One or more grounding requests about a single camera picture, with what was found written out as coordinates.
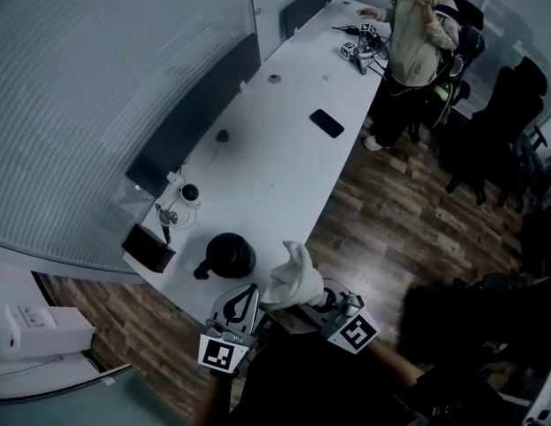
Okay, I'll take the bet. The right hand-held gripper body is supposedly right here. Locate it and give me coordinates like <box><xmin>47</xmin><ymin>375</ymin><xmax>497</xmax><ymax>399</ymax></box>
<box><xmin>296</xmin><ymin>277</ymin><xmax>380</xmax><ymax>355</ymax></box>

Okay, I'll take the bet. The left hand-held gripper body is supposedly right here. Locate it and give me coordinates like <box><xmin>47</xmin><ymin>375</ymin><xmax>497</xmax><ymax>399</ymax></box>
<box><xmin>197</xmin><ymin>283</ymin><xmax>264</xmax><ymax>376</ymax></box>

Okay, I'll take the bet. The black kettle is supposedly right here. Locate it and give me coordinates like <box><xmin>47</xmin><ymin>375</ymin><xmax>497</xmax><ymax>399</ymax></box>
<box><xmin>193</xmin><ymin>232</ymin><xmax>257</xmax><ymax>280</ymax></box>

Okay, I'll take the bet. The white cloth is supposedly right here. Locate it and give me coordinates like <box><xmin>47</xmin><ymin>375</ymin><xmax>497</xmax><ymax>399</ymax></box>
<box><xmin>260</xmin><ymin>240</ymin><xmax>327</xmax><ymax>315</ymax></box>

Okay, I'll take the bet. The person's right forearm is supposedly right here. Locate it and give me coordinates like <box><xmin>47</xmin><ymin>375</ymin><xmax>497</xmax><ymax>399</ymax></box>
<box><xmin>367</xmin><ymin>339</ymin><xmax>426</xmax><ymax>389</ymax></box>

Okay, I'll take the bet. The person's left forearm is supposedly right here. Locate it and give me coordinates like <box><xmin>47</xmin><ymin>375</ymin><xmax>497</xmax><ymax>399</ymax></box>
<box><xmin>203</xmin><ymin>370</ymin><xmax>234</xmax><ymax>426</ymax></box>

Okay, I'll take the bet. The person's black shirt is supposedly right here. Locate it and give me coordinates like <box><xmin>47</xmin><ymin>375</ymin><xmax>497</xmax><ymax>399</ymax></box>
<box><xmin>230</xmin><ymin>321</ymin><xmax>437</xmax><ymax>426</ymax></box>

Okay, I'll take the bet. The black pen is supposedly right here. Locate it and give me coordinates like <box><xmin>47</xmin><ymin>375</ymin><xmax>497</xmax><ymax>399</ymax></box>
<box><xmin>155</xmin><ymin>202</ymin><xmax>172</xmax><ymax>245</ymax></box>

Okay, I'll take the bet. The dark desk organizer box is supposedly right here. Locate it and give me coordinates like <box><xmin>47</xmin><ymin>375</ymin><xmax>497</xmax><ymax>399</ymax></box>
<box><xmin>122</xmin><ymin>223</ymin><xmax>177</xmax><ymax>275</ymax></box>

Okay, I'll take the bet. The frosted glass door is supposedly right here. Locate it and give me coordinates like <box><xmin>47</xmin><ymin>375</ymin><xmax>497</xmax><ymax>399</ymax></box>
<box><xmin>0</xmin><ymin>364</ymin><xmax>169</xmax><ymax>426</ymax></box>

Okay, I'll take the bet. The white water dispenser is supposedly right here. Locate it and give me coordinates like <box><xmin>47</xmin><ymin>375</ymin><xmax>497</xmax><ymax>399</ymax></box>
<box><xmin>0</xmin><ymin>302</ymin><xmax>97</xmax><ymax>364</ymax></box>

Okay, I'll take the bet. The long dark desk partition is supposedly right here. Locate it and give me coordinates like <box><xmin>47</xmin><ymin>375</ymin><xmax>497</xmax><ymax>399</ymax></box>
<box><xmin>126</xmin><ymin>32</ymin><xmax>262</xmax><ymax>199</ymax></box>

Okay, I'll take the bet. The black smartphone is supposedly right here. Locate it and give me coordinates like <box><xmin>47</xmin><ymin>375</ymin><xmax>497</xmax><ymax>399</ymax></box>
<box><xmin>309</xmin><ymin>108</ymin><xmax>346</xmax><ymax>140</ymax></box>

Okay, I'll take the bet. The black office chair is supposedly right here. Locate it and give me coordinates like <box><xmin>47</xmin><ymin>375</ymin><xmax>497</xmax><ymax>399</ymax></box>
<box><xmin>514</xmin><ymin>126</ymin><xmax>551</xmax><ymax>213</ymax></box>
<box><xmin>438</xmin><ymin>55</ymin><xmax>549</xmax><ymax>209</ymax></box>

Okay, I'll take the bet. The short dark desk partition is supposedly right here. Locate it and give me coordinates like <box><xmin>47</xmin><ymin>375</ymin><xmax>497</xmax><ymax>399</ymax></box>
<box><xmin>279</xmin><ymin>0</ymin><xmax>336</xmax><ymax>40</ymax></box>

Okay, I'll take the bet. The coiled white cable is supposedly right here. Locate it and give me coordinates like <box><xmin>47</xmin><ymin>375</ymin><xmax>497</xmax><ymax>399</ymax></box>
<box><xmin>157</xmin><ymin>195</ymin><xmax>199</xmax><ymax>231</ymax></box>

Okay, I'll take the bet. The white round camera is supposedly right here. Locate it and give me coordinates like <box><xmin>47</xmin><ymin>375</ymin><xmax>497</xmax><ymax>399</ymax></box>
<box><xmin>179</xmin><ymin>183</ymin><xmax>203</xmax><ymax>208</ymax></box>

